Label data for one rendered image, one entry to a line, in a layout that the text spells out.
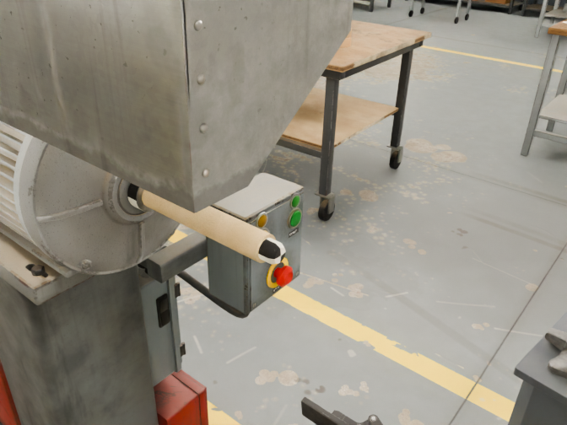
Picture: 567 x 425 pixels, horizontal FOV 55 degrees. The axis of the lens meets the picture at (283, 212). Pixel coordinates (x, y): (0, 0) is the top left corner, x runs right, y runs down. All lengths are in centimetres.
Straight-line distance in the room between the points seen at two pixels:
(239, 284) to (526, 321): 185
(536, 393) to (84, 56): 117
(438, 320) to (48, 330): 186
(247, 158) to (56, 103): 16
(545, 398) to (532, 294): 150
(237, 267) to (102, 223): 32
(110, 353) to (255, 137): 72
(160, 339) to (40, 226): 56
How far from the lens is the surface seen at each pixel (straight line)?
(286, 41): 38
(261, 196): 94
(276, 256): 55
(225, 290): 99
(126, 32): 35
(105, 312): 98
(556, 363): 134
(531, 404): 137
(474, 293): 271
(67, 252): 69
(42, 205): 65
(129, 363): 109
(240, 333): 231
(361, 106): 359
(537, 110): 422
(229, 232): 57
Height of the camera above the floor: 156
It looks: 30 degrees down
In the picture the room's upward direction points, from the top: 2 degrees clockwise
